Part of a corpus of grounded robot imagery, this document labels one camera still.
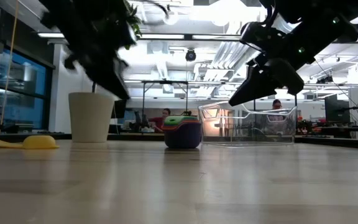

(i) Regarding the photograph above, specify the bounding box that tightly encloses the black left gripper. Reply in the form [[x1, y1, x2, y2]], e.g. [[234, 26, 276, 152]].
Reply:
[[39, 0, 137, 101]]

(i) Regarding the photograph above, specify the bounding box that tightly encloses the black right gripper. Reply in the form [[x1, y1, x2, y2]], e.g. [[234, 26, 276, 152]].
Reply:
[[228, 14, 358, 108]]

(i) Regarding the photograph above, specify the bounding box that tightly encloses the green potted plant white pot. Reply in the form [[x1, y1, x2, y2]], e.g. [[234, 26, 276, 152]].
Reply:
[[68, 0, 143, 144]]

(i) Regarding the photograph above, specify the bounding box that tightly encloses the green measuring cup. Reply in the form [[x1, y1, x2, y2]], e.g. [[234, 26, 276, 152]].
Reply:
[[162, 115, 200, 126]]

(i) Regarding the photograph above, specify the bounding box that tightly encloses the orange measuring cup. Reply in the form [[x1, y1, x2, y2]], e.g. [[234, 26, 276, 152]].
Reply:
[[162, 121, 201, 128]]

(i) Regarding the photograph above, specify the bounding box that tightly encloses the red measuring cup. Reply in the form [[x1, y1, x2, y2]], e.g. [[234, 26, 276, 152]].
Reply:
[[162, 124, 201, 131]]

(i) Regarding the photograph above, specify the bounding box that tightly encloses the large dark blue measuring cup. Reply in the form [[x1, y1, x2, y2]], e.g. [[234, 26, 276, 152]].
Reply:
[[163, 124, 203, 150]]

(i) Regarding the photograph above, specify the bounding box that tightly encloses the yellow measuring cup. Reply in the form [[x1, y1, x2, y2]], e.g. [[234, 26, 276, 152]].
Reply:
[[0, 134, 60, 150]]

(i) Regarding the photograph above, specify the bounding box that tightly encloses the clear plastic basket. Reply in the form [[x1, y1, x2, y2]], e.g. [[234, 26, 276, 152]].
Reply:
[[198, 100, 299, 147]]

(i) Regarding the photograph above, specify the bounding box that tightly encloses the black computer monitor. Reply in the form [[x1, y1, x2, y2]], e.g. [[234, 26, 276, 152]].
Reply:
[[113, 99, 127, 119], [324, 94, 351, 124]]

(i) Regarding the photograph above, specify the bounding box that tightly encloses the dark framed window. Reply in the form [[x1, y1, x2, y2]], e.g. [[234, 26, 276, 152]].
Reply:
[[0, 46, 55, 131]]

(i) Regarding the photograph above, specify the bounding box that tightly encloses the black crossbar with light strips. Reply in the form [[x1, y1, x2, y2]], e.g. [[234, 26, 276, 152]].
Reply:
[[37, 30, 358, 44]]

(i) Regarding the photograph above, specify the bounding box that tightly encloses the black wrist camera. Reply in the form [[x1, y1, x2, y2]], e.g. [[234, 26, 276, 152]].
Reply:
[[239, 21, 288, 53]]

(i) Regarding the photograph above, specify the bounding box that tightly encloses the black background table frame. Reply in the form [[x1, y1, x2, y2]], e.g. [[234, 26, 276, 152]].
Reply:
[[141, 80, 189, 125]]

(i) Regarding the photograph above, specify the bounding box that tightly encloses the black round camera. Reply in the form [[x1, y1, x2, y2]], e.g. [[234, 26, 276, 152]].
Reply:
[[185, 48, 197, 63]]

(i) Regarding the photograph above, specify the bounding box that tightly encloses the white ring lamp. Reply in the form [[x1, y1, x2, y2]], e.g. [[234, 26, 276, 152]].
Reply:
[[161, 7, 180, 26]]

